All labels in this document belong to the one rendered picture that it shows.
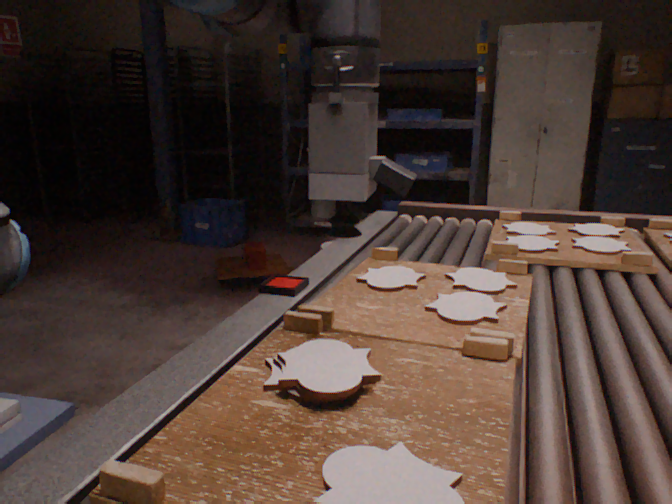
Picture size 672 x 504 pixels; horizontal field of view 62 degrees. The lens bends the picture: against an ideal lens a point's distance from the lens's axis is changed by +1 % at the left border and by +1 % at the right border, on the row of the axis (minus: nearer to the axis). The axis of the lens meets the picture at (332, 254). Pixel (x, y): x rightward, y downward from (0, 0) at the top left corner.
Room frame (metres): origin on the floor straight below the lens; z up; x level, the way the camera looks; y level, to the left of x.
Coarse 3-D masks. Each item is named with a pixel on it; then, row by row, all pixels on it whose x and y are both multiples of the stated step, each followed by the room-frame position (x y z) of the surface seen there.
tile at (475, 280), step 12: (444, 276) 1.05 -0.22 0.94; (456, 276) 1.03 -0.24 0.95; (468, 276) 1.03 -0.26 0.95; (480, 276) 1.03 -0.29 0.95; (492, 276) 1.03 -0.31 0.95; (504, 276) 1.03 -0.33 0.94; (456, 288) 0.98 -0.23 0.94; (468, 288) 0.97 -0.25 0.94; (480, 288) 0.96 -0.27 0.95; (492, 288) 0.96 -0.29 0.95; (504, 288) 0.96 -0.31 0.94
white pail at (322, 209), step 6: (312, 204) 5.55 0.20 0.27; (318, 204) 5.50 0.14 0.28; (324, 204) 5.49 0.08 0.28; (330, 204) 5.51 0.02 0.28; (312, 210) 5.55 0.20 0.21; (318, 210) 5.50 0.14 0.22; (324, 210) 5.49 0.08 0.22; (330, 210) 5.51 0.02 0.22; (312, 216) 5.55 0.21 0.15; (318, 216) 5.50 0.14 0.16; (324, 216) 5.49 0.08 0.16; (330, 216) 5.51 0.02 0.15
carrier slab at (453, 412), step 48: (288, 336) 0.77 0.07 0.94; (336, 336) 0.77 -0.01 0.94; (240, 384) 0.62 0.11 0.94; (384, 384) 0.62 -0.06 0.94; (432, 384) 0.62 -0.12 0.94; (480, 384) 0.62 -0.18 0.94; (192, 432) 0.52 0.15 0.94; (240, 432) 0.52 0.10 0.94; (288, 432) 0.52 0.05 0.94; (336, 432) 0.52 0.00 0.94; (384, 432) 0.52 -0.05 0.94; (432, 432) 0.52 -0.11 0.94; (480, 432) 0.52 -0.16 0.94; (192, 480) 0.44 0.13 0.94; (240, 480) 0.44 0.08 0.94; (288, 480) 0.44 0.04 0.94; (480, 480) 0.44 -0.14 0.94
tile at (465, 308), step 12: (444, 300) 0.89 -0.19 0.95; (456, 300) 0.89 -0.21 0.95; (468, 300) 0.89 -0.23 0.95; (480, 300) 0.89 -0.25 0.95; (492, 300) 0.89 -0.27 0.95; (444, 312) 0.84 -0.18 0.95; (456, 312) 0.84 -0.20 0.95; (468, 312) 0.84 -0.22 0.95; (480, 312) 0.84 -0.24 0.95; (492, 312) 0.84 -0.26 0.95; (456, 324) 0.81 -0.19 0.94; (468, 324) 0.81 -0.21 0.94
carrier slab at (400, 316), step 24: (360, 264) 1.15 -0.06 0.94; (384, 264) 1.14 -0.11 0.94; (408, 264) 1.14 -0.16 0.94; (432, 264) 1.14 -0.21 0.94; (336, 288) 0.99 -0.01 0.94; (360, 288) 0.99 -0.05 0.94; (408, 288) 0.98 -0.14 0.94; (432, 288) 0.99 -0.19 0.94; (528, 288) 0.99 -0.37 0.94; (336, 312) 0.86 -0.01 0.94; (360, 312) 0.86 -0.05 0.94; (384, 312) 0.86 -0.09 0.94; (408, 312) 0.86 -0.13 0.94; (432, 312) 0.86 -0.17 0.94; (504, 312) 0.86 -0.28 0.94; (384, 336) 0.77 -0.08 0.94; (408, 336) 0.77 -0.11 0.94; (432, 336) 0.77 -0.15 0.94; (456, 336) 0.77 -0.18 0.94
